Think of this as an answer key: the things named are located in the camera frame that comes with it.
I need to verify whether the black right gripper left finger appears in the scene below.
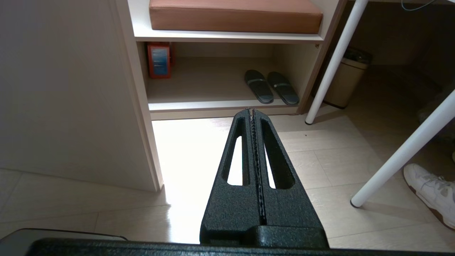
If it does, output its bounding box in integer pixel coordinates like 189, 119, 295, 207
200, 108, 265, 246

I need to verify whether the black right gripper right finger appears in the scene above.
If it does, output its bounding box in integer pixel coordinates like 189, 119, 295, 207
253, 108, 329, 248

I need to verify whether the beige room door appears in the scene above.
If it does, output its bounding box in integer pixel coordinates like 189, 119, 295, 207
0, 0, 164, 192

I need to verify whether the dark grey slipper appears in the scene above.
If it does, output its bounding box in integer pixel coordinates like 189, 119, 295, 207
267, 71, 300, 106
244, 69, 274, 105

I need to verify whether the beige open shoe cabinet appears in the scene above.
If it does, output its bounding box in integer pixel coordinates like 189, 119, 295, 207
114, 0, 348, 121

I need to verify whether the brown waste bin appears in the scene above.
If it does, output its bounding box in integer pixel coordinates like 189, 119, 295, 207
322, 48, 373, 109

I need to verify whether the white sneaker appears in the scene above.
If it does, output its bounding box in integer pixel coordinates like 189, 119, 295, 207
403, 163, 455, 230

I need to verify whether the white table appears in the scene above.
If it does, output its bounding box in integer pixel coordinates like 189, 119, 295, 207
305, 0, 455, 208

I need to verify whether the red labelled box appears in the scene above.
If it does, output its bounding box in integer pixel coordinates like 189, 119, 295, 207
147, 43, 172, 79

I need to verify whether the brown bench cushion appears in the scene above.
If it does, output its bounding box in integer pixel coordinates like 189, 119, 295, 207
149, 0, 323, 34

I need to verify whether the thin black wire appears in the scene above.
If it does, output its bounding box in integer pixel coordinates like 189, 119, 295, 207
402, 0, 437, 11

